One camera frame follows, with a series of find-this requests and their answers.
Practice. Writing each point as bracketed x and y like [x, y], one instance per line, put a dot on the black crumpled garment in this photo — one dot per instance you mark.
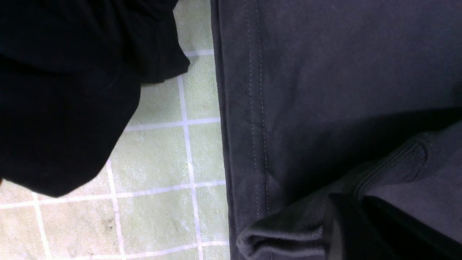
[70, 81]

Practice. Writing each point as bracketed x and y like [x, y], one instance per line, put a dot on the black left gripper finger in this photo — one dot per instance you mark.
[373, 229]

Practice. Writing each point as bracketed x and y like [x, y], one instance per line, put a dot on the dark gray long-sleeve shirt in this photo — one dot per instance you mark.
[308, 89]

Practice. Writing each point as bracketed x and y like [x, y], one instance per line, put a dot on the light green checkered tablecloth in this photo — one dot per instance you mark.
[162, 194]

